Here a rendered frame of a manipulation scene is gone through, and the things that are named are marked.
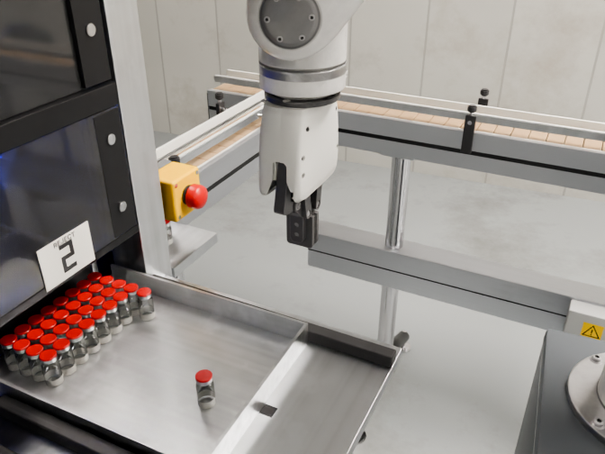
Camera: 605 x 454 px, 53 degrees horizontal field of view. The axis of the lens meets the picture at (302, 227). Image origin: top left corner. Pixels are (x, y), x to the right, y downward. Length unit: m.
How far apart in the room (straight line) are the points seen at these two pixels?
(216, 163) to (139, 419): 0.64
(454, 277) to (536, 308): 0.22
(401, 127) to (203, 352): 0.84
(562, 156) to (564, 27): 1.79
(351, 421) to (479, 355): 1.51
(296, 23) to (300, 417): 0.47
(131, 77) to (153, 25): 3.05
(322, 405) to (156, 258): 0.37
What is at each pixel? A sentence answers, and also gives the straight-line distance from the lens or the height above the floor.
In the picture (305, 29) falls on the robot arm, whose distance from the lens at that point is 0.48.
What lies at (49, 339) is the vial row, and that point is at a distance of 0.85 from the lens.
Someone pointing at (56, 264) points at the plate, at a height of 1.02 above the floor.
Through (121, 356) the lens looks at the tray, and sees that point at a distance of 0.86.
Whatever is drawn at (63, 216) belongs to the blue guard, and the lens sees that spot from 0.81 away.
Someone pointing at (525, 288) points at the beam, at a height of 0.54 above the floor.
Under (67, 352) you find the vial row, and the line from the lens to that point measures 0.84.
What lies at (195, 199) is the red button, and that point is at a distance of 0.97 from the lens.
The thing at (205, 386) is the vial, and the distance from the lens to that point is 0.75.
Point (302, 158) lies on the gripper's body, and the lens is 0.59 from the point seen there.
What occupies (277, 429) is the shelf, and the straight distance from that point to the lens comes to 0.75.
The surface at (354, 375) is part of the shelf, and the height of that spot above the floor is 0.88.
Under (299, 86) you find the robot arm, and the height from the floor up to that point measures 1.27.
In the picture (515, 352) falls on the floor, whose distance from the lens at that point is 2.29.
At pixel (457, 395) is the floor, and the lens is 2.07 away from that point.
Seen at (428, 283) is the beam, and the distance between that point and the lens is 1.69.
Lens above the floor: 1.44
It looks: 30 degrees down
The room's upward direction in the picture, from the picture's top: straight up
